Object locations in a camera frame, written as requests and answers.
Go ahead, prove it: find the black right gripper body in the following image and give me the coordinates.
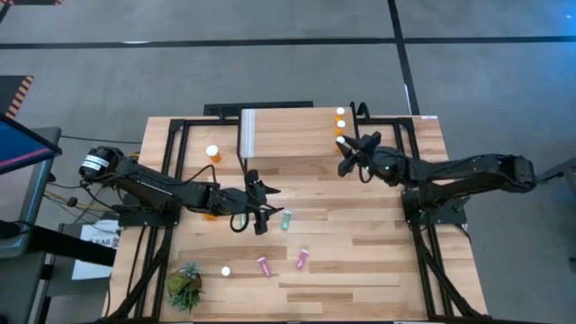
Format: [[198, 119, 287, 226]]
[[355, 146, 409, 188]]

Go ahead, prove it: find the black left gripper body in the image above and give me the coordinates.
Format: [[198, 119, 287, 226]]
[[206, 169, 269, 236]]

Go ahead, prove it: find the small potted green plant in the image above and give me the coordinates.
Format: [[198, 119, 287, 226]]
[[164, 261, 203, 314]]

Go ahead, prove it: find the white paper sheet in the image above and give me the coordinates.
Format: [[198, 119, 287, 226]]
[[71, 219, 122, 281]]

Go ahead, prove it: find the black desk beam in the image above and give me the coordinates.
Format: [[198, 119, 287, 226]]
[[26, 223, 117, 267]]

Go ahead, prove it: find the grey metal stand leg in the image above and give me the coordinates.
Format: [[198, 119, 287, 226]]
[[533, 156, 576, 185]]

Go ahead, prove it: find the grey monitor stand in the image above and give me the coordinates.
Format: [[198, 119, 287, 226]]
[[0, 127, 63, 260]]

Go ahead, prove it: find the computer monitor blue screen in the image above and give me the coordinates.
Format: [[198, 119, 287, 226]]
[[0, 112, 63, 176]]

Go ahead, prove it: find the grey cabinet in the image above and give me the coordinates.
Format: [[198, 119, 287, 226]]
[[0, 251, 50, 324]]

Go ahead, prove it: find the black mat orange striped edge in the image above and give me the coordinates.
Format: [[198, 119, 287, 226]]
[[0, 75, 35, 121]]

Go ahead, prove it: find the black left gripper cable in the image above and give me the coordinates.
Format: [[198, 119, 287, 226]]
[[229, 211, 251, 234]]

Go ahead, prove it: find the wooden shelf black metal frame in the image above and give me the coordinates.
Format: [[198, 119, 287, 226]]
[[237, 101, 364, 176]]

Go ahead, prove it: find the yellow cable bundle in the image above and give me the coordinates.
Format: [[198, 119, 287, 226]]
[[43, 188, 116, 212]]

